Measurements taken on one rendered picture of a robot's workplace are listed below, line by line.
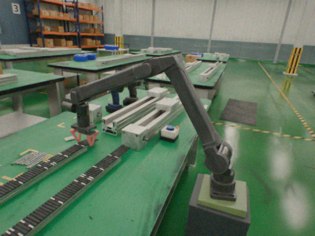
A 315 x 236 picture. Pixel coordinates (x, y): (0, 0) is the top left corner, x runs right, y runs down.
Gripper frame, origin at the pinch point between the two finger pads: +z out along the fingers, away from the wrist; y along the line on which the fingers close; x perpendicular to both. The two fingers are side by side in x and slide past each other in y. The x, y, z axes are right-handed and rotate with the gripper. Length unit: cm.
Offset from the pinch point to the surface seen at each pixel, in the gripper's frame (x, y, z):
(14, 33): -695, 1082, 0
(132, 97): -69, 15, -4
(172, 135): -27.0, -34.9, -1.3
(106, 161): 8.7, -19.3, -0.5
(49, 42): -831, 997, 37
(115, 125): -19.4, -4.4, -2.7
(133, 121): -36.8, -5.2, 0.5
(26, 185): 31.7, -1.9, 2.1
